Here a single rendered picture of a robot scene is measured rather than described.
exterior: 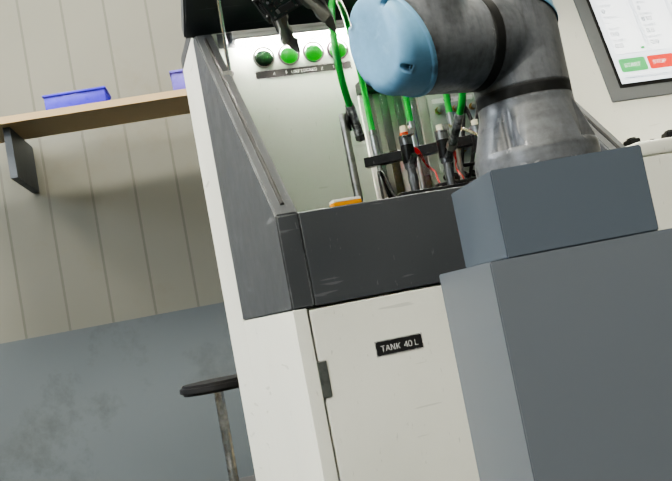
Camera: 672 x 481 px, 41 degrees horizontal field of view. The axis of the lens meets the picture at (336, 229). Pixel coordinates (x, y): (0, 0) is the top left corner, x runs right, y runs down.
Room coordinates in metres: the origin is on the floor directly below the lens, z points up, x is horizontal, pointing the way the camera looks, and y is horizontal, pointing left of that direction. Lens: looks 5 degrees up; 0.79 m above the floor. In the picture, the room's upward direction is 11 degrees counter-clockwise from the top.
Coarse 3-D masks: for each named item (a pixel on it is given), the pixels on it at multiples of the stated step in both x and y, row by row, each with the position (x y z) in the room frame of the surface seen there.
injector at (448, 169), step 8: (440, 136) 1.83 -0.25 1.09; (448, 136) 1.84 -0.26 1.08; (440, 144) 1.83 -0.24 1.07; (440, 152) 1.84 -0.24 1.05; (448, 152) 1.81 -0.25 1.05; (440, 160) 1.84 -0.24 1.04; (448, 160) 1.83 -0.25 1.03; (448, 168) 1.84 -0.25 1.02; (448, 176) 1.84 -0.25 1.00; (448, 184) 1.84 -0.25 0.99
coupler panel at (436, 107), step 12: (432, 96) 2.14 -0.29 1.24; (456, 96) 2.16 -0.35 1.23; (468, 96) 2.17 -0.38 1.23; (432, 108) 2.14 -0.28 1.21; (444, 108) 2.12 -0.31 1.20; (456, 108) 2.13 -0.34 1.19; (468, 108) 2.16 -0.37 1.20; (432, 120) 2.14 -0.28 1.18; (444, 120) 2.15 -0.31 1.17; (468, 120) 2.16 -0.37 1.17; (468, 132) 2.16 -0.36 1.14; (468, 156) 2.16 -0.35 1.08; (468, 168) 2.16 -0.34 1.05
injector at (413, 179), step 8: (400, 136) 1.82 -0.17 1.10; (400, 144) 1.82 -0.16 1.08; (408, 144) 1.81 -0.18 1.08; (408, 152) 1.81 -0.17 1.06; (408, 160) 1.81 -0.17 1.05; (416, 160) 1.80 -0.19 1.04; (408, 168) 1.82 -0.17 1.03; (408, 176) 1.82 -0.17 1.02; (416, 176) 1.82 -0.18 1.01; (416, 184) 1.82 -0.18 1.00
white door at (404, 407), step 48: (432, 288) 1.55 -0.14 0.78; (336, 336) 1.50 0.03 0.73; (384, 336) 1.52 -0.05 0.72; (432, 336) 1.54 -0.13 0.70; (336, 384) 1.50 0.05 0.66; (384, 384) 1.52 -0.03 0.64; (432, 384) 1.54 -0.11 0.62; (336, 432) 1.49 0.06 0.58; (384, 432) 1.51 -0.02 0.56; (432, 432) 1.54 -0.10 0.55; (384, 480) 1.51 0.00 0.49; (432, 480) 1.53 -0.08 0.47
